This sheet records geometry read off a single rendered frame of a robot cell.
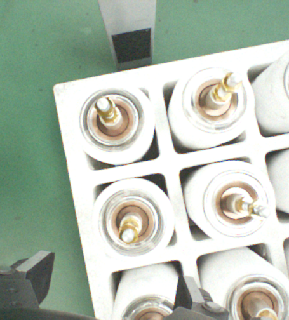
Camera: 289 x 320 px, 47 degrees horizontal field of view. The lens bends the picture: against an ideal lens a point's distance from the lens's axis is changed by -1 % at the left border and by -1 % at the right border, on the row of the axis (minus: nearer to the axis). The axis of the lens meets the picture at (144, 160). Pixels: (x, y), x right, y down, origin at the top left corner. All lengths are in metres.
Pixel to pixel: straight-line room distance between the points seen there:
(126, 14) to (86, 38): 0.24
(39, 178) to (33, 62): 0.22
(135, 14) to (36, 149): 0.33
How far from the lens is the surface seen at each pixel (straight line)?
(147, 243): 0.38
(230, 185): 0.38
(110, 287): 0.47
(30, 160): 0.66
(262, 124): 0.49
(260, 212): 0.30
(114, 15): 0.46
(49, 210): 0.65
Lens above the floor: 0.62
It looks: 87 degrees down
